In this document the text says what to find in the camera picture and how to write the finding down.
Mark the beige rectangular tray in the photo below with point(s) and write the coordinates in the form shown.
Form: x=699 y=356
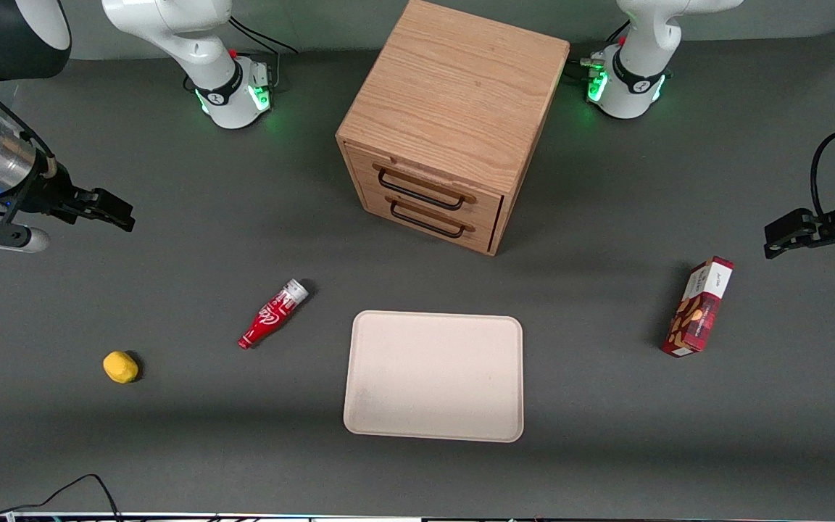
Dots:
x=432 y=377

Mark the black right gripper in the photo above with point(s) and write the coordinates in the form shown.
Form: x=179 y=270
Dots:
x=53 y=195

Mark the small red cola bottle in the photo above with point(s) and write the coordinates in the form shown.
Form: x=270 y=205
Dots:
x=269 y=319

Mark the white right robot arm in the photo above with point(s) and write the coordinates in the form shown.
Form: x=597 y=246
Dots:
x=171 y=29

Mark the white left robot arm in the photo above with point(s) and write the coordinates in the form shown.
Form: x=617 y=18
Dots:
x=642 y=29

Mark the oak wooden drawer cabinet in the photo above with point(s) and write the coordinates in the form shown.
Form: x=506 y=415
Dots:
x=454 y=80

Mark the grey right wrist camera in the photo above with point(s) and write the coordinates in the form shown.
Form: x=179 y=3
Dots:
x=33 y=240

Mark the yellow lemon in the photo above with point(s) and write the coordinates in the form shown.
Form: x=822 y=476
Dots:
x=121 y=367

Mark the red cookie box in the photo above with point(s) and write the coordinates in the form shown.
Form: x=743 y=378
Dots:
x=699 y=308

